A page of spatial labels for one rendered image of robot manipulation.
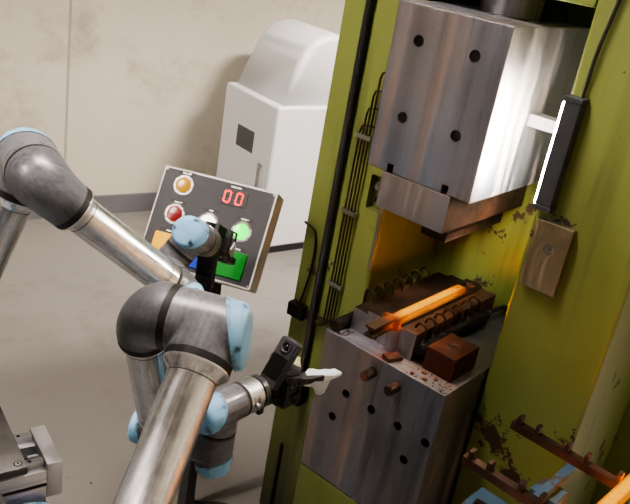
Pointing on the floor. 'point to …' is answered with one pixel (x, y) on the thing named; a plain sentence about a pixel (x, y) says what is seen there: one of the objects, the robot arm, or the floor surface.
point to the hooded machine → (280, 121)
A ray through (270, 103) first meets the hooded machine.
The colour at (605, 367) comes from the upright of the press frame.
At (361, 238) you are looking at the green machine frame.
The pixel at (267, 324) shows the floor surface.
